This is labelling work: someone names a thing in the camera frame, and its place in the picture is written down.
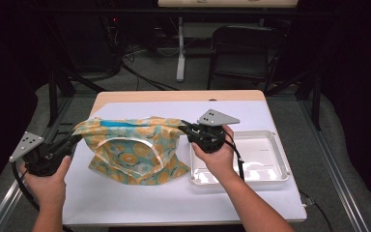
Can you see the person's left hand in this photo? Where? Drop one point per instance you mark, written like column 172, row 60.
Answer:
column 48, row 187

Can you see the black folding chair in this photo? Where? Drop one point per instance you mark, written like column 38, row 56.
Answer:
column 244, row 61

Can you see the person's right hand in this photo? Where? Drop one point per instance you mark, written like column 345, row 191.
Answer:
column 219, row 161

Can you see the white plastic tray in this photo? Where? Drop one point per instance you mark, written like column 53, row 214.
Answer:
column 264, row 154

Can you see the aluminium rail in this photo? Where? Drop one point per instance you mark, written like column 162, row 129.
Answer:
column 9, row 199
column 335, row 167

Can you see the fruit print cloth bag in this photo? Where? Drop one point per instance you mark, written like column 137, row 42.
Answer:
column 135, row 154

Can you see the beige table with white leg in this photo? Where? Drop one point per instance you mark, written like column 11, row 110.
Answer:
column 181, row 58

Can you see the black equipment rack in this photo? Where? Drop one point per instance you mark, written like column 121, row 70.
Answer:
column 87, row 42

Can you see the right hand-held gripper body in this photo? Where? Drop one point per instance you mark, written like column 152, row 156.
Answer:
column 209, row 135

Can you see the white table cover sheet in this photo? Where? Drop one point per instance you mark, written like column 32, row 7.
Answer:
column 180, row 203

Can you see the black metal stand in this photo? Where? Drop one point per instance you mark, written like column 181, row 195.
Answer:
column 53, row 96
column 317, row 96

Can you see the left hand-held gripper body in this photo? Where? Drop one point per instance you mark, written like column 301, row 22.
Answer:
column 42, row 158

